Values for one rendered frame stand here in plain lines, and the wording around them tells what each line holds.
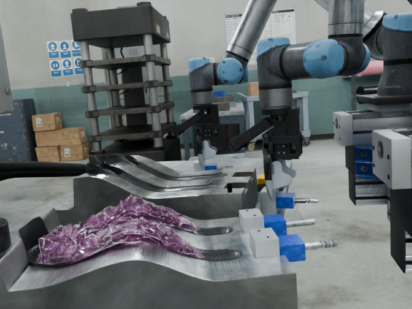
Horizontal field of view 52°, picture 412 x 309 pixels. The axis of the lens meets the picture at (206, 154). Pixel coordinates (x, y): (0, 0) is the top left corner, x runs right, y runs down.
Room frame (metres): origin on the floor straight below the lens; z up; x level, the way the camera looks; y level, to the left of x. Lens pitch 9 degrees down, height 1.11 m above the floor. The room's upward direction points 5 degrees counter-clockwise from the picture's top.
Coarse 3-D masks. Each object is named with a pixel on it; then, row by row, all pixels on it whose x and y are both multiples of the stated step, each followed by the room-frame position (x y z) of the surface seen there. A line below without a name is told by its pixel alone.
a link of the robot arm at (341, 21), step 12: (336, 0) 0.95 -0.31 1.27; (348, 0) 0.93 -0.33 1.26; (360, 0) 0.94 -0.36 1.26; (336, 12) 0.95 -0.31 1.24; (348, 12) 0.93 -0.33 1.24; (360, 12) 0.94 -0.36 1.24; (336, 24) 0.95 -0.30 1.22; (348, 24) 0.93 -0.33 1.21; (360, 24) 0.94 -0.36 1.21; (336, 36) 0.95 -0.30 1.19; (348, 36) 0.94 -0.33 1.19; (360, 36) 0.94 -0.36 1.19; (348, 48) 0.93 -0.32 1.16; (360, 48) 0.95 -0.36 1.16; (348, 60) 0.92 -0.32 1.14; (360, 60) 0.95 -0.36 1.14; (348, 72) 0.95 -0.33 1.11
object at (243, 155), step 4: (192, 156) 4.50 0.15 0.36; (196, 156) 4.49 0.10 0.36; (216, 156) 4.48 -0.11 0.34; (220, 156) 4.47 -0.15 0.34; (224, 156) 4.47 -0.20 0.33; (228, 156) 4.47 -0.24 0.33; (232, 156) 4.46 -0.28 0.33; (236, 156) 4.46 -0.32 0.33; (240, 156) 4.46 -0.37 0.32; (244, 156) 4.45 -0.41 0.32
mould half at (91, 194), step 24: (120, 168) 1.00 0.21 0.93; (168, 168) 1.13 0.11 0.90; (240, 168) 1.08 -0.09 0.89; (72, 192) 1.09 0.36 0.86; (96, 192) 0.90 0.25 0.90; (120, 192) 0.89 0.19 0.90; (144, 192) 0.91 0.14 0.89; (168, 192) 0.91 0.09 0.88; (192, 192) 0.88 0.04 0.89; (216, 192) 0.85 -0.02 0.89; (240, 192) 0.84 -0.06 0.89; (72, 216) 0.92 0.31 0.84; (192, 216) 0.85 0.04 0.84; (216, 216) 0.84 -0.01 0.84
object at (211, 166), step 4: (196, 160) 1.45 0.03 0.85; (204, 160) 1.44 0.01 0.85; (196, 164) 1.41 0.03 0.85; (204, 164) 1.41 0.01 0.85; (208, 164) 1.42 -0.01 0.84; (212, 164) 1.42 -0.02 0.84; (216, 164) 1.42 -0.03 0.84; (196, 168) 1.41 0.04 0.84; (200, 168) 1.40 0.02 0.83; (204, 168) 1.40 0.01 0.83; (208, 168) 1.41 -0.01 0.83; (212, 168) 1.40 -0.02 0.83; (216, 168) 1.41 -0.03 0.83; (220, 168) 1.42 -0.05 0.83
